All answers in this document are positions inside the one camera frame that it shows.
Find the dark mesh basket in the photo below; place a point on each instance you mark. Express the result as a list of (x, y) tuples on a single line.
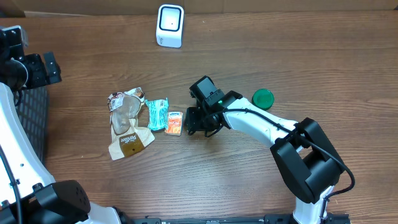
[(32, 109)]

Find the white barcode scanner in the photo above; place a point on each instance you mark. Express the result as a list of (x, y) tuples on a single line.
[(169, 30)]

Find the green round lid container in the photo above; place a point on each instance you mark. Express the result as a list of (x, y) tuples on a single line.
[(263, 99)]

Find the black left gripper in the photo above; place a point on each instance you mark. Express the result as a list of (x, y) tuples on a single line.
[(41, 77)]

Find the orange tissue pack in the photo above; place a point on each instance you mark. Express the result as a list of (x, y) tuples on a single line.
[(174, 123)]

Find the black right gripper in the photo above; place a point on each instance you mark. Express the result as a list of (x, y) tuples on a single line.
[(194, 124)]

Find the brown paper pastry bag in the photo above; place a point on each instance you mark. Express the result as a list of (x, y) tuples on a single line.
[(127, 138)]

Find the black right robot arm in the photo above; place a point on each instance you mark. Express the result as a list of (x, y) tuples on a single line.
[(307, 161)]

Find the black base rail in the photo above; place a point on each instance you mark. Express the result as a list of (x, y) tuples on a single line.
[(217, 221)]

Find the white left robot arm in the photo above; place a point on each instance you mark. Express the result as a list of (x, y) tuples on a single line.
[(29, 192)]

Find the teal snack pack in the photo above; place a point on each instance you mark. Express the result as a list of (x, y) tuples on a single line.
[(158, 110)]

